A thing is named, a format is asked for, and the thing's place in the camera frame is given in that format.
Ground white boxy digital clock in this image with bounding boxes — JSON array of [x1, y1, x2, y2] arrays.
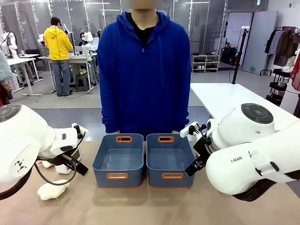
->
[[55, 150, 82, 175]]

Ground person's right forearm blue sleeve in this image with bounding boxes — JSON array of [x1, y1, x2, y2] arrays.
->
[[100, 77, 123, 134]]

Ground black clothes rack with garments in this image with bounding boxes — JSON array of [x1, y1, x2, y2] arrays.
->
[[259, 26, 300, 76]]

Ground red garment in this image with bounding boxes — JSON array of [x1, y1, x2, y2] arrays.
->
[[290, 52, 300, 91]]

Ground white side table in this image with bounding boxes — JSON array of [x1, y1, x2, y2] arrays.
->
[[189, 82, 300, 132]]

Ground black arm cable sleeve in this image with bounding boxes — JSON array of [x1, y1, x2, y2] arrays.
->
[[0, 169, 33, 201], [231, 170, 300, 202]]

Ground black utility cart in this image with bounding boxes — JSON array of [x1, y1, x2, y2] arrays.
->
[[266, 68, 293, 106]]

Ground white shoe rack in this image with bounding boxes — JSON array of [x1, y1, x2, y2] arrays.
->
[[191, 54, 221, 73]]

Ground grey step stool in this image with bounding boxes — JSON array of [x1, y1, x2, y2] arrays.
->
[[75, 74, 91, 92]]

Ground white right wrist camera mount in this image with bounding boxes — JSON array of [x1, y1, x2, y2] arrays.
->
[[180, 121, 200, 138]]

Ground white background desk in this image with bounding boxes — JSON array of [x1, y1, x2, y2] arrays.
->
[[6, 53, 44, 97], [37, 53, 98, 92]]

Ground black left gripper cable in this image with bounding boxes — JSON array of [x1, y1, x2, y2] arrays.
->
[[34, 155, 78, 186]]

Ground person's left forearm blue sleeve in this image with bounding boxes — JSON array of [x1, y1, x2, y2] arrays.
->
[[172, 77, 191, 133]]

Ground black tripod stand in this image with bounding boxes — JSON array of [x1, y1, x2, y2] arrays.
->
[[231, 27, 249, 84]]

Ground person in blue hoodie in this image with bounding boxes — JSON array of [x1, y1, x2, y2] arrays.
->
[[97, 0, 192, 141]]

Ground blue basket orange handles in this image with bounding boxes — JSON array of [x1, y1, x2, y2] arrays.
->
[[92, 133, 144, 188], [146, 133, 195, 188]]

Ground person in yellow jacket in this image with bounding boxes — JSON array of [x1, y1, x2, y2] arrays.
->
[[44, 16, 74, 97]]

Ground black bag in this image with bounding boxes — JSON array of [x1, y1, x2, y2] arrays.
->
[[220, 46, 239, 66]]

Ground black right arm cable sleeve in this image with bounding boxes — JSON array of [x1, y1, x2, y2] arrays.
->
[[231, 170, 300, 202]]

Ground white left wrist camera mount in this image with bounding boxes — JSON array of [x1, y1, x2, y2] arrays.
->
[[71, 122, 90, 140]]

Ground seated person with mask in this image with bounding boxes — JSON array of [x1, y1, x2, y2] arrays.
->
[[78, 32, 89, 47]]

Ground white plush toy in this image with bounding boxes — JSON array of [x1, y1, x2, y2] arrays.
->
[[37, 179, 71, 207]]

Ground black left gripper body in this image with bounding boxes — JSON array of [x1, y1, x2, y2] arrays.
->
[[61, 152, 82, 170]]

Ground person in grey top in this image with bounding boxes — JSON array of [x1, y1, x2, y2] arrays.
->
[[0, 50, 14, 107]]

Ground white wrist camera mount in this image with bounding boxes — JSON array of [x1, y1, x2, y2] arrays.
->
[[180, 121, 200, 138], [71, 122, 90, 140]]

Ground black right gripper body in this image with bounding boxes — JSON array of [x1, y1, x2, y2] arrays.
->
[[192, 137, 213, 165]]

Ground black left arm cable sleeve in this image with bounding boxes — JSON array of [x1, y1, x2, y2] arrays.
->
[[0, 169, 33, 201]]

